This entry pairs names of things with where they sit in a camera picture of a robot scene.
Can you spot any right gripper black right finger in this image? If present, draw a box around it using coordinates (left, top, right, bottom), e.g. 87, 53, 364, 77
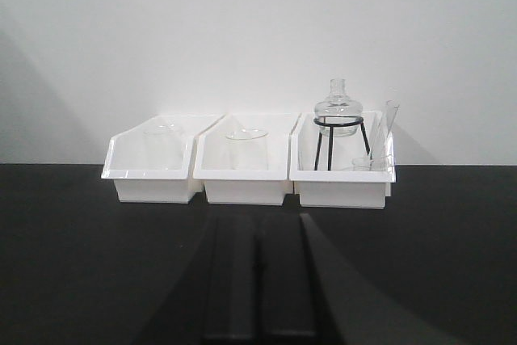
258, 214, 345, 344

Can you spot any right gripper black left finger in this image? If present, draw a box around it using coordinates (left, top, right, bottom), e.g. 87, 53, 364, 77
203, 215, 257, 344

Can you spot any right white plastic bin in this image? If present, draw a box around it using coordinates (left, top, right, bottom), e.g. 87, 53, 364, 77
289, 111, 396, 208

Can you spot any white plastic bin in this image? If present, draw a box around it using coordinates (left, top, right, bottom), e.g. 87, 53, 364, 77
193, 112, 300, 205
101, 114, 224, 204
289, 111, 396, 208

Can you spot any middle white plastic bin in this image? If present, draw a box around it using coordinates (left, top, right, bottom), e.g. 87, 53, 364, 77
193, 112, 300, 205

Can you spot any glass beaker in middle bin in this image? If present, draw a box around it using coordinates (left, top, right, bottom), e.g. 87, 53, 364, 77
225, 128, 268, 170

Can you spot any left white plastic bin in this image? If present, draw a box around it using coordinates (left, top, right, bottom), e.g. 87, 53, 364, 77
101, 114, 224, 204

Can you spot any large glass beaker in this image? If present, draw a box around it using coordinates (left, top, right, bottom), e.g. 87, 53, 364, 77
144, 123, 184, 170

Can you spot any round glass flask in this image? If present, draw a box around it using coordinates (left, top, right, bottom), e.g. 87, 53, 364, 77
314, 78, 363, 124

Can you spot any black wire tripod stand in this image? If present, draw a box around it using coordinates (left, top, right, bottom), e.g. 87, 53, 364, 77
312, 116, 372, 171

